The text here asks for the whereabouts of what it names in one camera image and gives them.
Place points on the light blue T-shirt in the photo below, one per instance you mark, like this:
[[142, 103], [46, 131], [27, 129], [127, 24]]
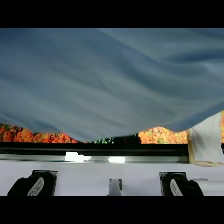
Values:
[[100, 83]]

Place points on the white garment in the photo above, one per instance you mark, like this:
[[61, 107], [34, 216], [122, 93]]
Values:
[[208, 140]]

